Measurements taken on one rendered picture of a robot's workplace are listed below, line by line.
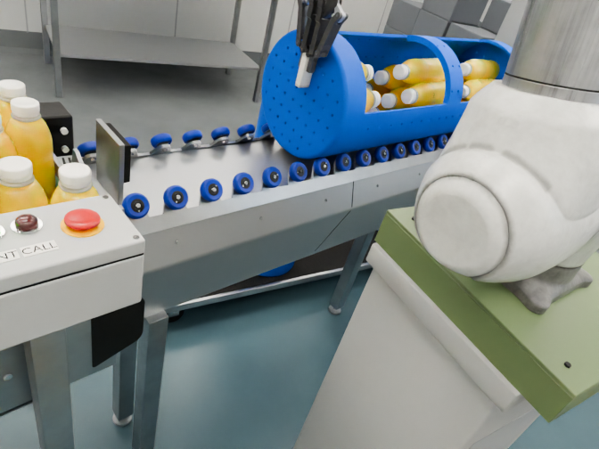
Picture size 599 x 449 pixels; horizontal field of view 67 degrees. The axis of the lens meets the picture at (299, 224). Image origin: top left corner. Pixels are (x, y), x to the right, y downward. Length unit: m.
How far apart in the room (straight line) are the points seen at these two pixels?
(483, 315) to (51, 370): 0.57
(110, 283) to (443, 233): 0.37
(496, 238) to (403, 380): 0.44
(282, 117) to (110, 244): 0.68
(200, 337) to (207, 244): 0.98
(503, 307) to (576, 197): 0.25
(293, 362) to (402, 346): 1.08
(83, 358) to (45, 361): 0.17
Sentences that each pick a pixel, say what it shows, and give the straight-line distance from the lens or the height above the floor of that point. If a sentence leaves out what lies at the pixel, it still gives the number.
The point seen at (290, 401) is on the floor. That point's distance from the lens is 1.77.
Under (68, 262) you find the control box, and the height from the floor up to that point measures 1.10.
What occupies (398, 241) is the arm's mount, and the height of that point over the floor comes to 1.04.
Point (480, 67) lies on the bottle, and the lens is 1.62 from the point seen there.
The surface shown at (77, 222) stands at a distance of 0.54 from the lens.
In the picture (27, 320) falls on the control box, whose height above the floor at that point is 1.03.
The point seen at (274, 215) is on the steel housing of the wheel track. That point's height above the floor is 0.88.
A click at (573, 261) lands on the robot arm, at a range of 0.75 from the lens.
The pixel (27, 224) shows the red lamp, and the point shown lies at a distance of 0.55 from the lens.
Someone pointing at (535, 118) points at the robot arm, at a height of 1.33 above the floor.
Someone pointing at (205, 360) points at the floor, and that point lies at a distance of 1.81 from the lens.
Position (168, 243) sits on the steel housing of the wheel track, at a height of 0.88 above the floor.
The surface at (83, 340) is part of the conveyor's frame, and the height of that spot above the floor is 0.83.
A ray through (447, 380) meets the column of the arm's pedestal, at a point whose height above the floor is 0.91.
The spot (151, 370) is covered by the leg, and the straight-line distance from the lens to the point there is 1.22.
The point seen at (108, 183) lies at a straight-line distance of 0.90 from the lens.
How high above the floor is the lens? 1.44
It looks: 34 degrees down
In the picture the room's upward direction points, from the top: 17 degrees clockwise
